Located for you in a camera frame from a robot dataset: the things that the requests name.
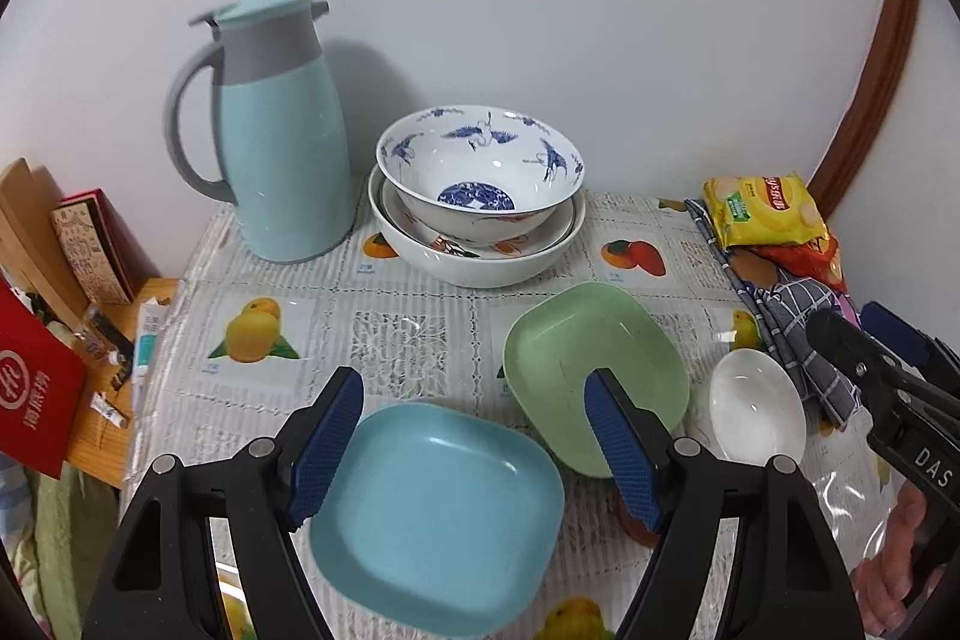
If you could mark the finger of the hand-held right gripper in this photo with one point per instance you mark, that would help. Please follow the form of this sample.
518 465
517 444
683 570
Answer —
847 351
892 329

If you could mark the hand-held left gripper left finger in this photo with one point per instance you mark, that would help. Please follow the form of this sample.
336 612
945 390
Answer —
326 452

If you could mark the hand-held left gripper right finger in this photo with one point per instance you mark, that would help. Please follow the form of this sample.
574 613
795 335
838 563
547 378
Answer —
619 452

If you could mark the small plain white bowl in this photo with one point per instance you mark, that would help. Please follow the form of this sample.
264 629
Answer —
754 407

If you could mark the light blue plate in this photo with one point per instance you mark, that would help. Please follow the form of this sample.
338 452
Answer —
435 505

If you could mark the green plate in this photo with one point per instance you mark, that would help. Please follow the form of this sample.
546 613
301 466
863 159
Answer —
555 347

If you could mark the large white bowl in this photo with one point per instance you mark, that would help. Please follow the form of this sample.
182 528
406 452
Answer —
480 272

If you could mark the red print white bowl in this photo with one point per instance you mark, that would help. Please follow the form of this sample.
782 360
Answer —
465 248

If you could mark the blue crane print bowl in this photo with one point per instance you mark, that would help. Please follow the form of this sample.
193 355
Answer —
480 160

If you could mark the person's right hand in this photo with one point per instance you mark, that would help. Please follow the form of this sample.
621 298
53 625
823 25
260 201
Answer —
889 572

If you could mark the grey checked cloth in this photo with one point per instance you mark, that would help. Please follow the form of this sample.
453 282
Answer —
795 325

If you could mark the red chip bag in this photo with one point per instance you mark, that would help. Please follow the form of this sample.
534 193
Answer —
814 261

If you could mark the fruit print tablecloth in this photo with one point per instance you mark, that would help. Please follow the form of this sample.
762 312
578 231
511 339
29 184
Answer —
420 325

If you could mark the yellow chip bag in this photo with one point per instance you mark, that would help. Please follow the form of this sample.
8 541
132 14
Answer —
757 205

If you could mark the white and teal tube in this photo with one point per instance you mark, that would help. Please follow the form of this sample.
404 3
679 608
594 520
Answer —
148 340

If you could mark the small white tube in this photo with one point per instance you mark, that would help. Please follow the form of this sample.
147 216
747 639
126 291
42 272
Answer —
109 409

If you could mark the wooden side table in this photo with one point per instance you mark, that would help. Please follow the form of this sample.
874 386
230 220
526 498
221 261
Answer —
97 445

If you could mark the green blanket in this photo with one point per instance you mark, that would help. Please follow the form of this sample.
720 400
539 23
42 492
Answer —
67 557

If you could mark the light blue thermos jug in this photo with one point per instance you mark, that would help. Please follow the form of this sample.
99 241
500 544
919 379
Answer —
285 160

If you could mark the red box with white logo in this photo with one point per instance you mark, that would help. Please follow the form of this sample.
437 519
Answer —
37 385

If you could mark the red box with patterned side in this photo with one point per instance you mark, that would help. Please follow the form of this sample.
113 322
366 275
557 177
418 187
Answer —
82 250

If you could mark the wooden board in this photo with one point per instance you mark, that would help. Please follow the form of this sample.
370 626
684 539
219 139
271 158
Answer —
30 212

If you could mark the brown wooden door frame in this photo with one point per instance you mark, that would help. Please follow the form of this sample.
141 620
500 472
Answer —
892 48

